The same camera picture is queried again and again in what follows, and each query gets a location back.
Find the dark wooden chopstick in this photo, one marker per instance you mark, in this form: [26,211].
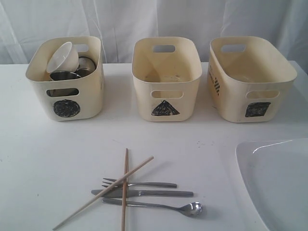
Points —
[124,194]

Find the light wooden chopstick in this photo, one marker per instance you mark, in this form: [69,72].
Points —
[103,192]

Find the small steel cup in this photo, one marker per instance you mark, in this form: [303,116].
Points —
[86,66]

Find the white plastic bowl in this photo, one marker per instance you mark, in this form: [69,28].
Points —
[65,58]

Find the large steel cup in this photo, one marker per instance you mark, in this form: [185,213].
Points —
[63,75]

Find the cream bin with triangle mark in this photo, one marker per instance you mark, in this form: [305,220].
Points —
[166,74]

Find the cream bin with circle mark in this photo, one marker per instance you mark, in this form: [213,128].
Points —
[74,99]

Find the steel fork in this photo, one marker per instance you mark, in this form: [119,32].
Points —
[150,184]

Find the steel knife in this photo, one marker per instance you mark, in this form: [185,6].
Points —
[134,193]

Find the white backdrop curtain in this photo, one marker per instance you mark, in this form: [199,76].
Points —
[119,24]

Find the steel spoon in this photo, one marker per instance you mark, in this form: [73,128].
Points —
[189,210]

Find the cream bin with square mark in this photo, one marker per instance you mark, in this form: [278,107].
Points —
[248,78]

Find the white rectangular plate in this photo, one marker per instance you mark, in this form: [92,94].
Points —
[273,179]

